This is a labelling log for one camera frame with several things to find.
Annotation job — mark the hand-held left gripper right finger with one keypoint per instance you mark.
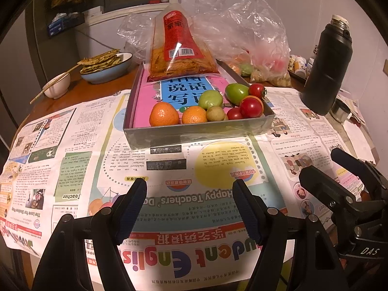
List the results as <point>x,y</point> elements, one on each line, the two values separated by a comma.
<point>248,209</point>

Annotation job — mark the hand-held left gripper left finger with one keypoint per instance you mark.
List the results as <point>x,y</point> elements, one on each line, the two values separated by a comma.
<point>133,209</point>

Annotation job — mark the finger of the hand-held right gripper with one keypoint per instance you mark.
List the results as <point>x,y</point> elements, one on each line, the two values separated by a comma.
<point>351,165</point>
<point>324,188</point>

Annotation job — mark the grey cardboard box tray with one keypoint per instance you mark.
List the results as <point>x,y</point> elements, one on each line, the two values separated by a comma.
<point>197,133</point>

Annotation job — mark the small red tomato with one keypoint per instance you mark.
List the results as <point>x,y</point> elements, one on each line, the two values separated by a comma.
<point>234,114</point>

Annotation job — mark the kiwi fruit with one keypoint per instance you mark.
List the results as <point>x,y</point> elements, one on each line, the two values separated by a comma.
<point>215,113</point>

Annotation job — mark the orange mandarin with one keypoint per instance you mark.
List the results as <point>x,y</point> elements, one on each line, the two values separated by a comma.
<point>194,115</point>
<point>163,114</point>

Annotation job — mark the round green fruit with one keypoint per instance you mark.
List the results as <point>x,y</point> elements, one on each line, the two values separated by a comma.
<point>211,98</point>

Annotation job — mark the oval green fruit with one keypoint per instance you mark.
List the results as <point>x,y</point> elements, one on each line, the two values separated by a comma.
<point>236,92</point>

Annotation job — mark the bag of tan fruits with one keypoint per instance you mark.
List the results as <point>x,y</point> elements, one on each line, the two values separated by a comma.
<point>282,80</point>
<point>258,75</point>

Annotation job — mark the colourful title newspaper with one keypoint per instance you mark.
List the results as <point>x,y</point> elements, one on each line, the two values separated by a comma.
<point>182,197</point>

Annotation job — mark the small metal cup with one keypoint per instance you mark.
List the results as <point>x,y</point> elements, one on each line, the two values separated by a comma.
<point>341,110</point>

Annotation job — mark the black thermos bottle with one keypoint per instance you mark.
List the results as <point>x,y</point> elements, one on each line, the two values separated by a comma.
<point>329,66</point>

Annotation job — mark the white medicine jar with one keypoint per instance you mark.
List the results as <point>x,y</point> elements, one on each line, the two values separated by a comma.
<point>300,68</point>

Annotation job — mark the pink and blue book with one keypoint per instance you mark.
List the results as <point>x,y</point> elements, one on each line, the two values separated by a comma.
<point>182,91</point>

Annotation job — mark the bagged green fruit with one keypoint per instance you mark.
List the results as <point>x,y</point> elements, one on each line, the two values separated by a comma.
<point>246,68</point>

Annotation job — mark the blue enamel bowl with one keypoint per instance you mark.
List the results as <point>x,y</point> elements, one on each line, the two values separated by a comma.
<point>106,68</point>

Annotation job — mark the bagged orange fruit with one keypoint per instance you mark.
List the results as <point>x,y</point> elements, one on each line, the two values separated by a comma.
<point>235,64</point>

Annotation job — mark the small white bowl with chopsticks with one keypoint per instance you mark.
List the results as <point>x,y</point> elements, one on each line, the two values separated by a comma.
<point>56,82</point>

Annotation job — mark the stack of flat pancakes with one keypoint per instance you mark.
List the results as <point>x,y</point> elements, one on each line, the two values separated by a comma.
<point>101,60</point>

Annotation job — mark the red snack packet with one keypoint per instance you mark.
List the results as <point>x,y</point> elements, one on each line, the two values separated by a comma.
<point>178,48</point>

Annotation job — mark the clear plastic bag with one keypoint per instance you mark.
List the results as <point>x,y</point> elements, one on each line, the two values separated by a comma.
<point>242,36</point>

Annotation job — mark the grey refrigerator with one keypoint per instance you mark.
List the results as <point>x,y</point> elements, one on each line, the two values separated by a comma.
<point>33,51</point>

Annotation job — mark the blue packet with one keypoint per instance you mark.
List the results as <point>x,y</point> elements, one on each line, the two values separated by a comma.
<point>60,26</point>

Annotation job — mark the black hanging rack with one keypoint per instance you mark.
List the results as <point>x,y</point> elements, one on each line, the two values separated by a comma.
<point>65,6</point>

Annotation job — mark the white wall socket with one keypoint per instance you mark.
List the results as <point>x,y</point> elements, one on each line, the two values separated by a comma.
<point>385,66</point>

